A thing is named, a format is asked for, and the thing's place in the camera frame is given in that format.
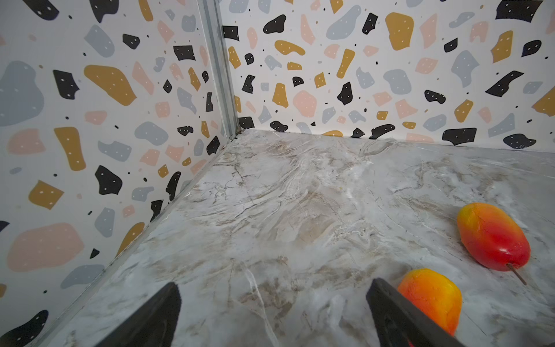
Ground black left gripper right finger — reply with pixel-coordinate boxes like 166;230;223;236
366;278;463;347

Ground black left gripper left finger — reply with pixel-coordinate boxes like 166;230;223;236
97;282;182;346

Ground red orange fake mango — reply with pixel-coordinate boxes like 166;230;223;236
397;268;463;336

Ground red yellow fake mango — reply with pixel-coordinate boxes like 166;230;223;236
457;202;531;286

